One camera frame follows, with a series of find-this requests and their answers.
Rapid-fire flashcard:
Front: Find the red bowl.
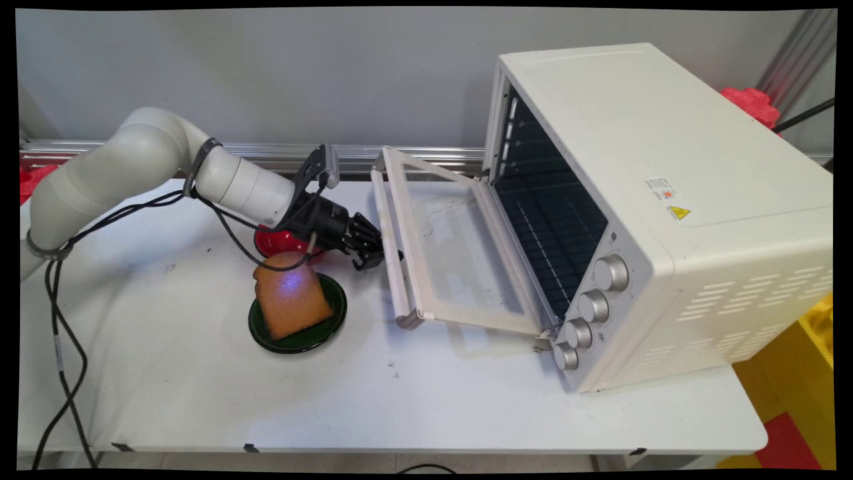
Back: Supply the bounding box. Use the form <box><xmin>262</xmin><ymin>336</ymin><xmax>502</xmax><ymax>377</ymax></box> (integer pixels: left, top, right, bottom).
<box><xmin>254</xmin><ymin>225</ymin><xmax>327</xmax><ymax>262</ymax></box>

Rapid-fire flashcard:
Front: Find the white toaster oven body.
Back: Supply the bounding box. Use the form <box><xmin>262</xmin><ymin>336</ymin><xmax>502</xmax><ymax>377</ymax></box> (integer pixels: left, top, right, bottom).
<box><xmin>481</xmin><ymin>43</ymin><xmax>834</xmax><ymax>394</ymax></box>

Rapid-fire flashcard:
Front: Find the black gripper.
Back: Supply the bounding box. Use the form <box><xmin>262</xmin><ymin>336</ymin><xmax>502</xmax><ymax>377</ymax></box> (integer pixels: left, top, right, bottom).
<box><xmin>288</xmin><ymin>195</ymin><xmax>405</xmax><ymax>271</ymax></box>

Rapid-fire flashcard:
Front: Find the aluminium frame post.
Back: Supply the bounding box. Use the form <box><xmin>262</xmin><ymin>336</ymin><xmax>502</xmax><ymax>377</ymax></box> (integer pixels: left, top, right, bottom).
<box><xmin>756</xmin><ymin>10</ymin><xmax>837</xmax><ymax>121</ymax></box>

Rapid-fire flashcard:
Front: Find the white glass oven door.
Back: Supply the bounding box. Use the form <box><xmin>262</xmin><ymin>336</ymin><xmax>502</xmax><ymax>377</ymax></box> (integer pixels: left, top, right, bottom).
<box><xmin>370</xmin><ymin>147</ymin><xmax>557</xmax><ymax>352</ymax></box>

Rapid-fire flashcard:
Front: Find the thin black rod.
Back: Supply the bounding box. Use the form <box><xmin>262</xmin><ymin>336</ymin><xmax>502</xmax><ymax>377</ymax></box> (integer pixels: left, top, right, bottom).
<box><xmin>773</xmin><ymin>99</ymin><xmax>835</xmax><ymax>134</ymax></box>

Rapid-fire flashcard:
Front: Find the dark green plate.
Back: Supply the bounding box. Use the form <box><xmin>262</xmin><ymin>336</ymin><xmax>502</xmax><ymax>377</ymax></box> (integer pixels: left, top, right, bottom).
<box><xmin>249</xmin><ymin>272</ymin><xmax>349</xmax><ymax>354</ymax></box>

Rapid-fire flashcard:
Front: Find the warning sticker label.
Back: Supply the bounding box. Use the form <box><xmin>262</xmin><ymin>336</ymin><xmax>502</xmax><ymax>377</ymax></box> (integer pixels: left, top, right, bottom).
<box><xmin>645</xmin><ymin>177</ymin><xmax>692</xmax><ymax>221</ymax></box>

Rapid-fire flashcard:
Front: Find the red foam floor tile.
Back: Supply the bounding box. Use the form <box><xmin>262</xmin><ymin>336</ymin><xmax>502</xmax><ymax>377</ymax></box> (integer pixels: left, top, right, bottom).
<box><xmin>753</xmin><ymin>412</ymin><xmax>822</xmax><ymax>471</ymax></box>

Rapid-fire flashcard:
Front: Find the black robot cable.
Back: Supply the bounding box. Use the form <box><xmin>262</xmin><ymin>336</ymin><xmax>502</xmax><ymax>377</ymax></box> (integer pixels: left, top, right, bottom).
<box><xmin>30</xmin><ymin>180</ymin><xmax>331</xmax><ymax>469</ymax></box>

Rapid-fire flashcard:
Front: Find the aluminium rail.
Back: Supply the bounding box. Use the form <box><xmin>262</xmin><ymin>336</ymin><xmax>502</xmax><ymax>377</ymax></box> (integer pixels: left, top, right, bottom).
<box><xmin>20</xmin><ymin>139</ymin><xmax>834</xmax><ymax>179</ymax></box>

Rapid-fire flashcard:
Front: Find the brown bread slice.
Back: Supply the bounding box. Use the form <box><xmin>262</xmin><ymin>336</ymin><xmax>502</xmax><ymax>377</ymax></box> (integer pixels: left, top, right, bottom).
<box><xmin>253</xmin><ymin>251</ymin><xmax>334</xmax><ymax>341</ymax></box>

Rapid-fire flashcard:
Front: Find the yellow foam floor mat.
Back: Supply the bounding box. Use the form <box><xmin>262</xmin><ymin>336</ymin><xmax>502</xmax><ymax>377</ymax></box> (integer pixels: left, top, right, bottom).
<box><xmin>716</xmin><ymin>293</ymin><xmax>837</xmax><ymax>471</ymax></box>

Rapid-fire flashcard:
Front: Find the red crumpled bag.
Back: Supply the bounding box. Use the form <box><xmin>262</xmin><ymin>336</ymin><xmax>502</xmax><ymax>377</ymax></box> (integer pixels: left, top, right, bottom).
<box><xmin>720</xmin><ymin>88</ymin><xmax>780</xmax><ymax>134</ymax></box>

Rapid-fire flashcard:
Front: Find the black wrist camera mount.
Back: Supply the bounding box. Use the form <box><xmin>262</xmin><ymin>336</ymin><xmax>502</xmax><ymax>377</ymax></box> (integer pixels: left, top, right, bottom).
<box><xmin>293</xmin><ymin>143</ymin><xmax>341</xmax><ymax>197</ymax></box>

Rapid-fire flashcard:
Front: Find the red plastic object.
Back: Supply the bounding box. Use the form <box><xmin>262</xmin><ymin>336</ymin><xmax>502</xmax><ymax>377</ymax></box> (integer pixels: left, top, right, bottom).
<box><xmin>20</xmin><ymin>165</ymin><xmax>61</xmax><ymax>205</ymax></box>

